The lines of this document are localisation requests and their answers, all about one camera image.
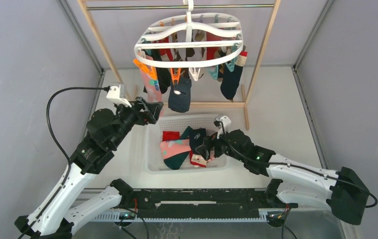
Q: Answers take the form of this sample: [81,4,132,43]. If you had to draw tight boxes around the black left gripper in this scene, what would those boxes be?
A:
[109,97,163,149]

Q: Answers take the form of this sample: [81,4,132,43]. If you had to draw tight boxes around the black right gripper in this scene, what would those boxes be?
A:
[196,125,246,163]

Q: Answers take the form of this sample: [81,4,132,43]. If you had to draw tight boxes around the navy sock white lettering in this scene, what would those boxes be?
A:
[189,128,207,168]

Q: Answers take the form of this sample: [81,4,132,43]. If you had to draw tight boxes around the navy blue sock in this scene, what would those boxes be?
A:
[168,78,192,113]

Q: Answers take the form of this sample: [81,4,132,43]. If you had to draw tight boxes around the red and beige sock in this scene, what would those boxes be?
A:
[162,131,180,141]

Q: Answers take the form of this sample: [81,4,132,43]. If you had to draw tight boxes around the dark teal sock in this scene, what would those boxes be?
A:
[163,126,192,170]

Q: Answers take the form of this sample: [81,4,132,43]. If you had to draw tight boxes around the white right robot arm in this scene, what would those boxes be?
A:
[194,129,372,226]

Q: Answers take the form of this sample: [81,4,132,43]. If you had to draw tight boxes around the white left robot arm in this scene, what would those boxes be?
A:
[14,97,164,239]

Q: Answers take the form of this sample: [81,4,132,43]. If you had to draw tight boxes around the white round clip hanger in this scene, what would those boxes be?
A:
[133,0,244,71]

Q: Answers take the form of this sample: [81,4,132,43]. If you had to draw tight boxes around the white plastic basket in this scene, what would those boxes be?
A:
[144,114,230,174]

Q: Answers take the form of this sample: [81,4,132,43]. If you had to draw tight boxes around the navy sock striped cuff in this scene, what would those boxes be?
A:
[220,51,248,100]

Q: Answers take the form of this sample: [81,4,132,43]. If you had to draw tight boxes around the metal hanging rod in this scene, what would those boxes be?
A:
[86,4,274,11]

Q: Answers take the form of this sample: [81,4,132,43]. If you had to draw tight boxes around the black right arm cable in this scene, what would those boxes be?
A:
[220,121,378,209]

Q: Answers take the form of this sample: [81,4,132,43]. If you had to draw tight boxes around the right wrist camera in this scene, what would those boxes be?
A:
[214,115,232,139]

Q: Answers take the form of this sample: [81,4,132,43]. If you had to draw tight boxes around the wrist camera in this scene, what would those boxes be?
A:
[106,83,131,108]
[214,115,232,139]

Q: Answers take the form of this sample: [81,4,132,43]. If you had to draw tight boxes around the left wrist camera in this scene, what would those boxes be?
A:
[106,83,131,108]

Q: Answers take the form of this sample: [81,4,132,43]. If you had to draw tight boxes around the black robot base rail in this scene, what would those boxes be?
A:
[110,179,297,220]

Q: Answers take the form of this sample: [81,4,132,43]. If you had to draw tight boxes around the wooden hanging rack frame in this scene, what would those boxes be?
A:
[78,0,280,129]

